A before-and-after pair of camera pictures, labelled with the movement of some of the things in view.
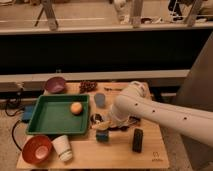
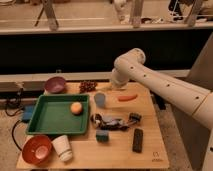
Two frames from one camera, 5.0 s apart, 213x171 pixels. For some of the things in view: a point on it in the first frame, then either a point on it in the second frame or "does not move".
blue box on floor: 27,113 does not move
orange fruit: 76,108 does not move
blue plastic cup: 99,99 does not move
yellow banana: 103,125 → 107,88
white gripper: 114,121 → 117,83
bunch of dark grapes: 87,86 does not move
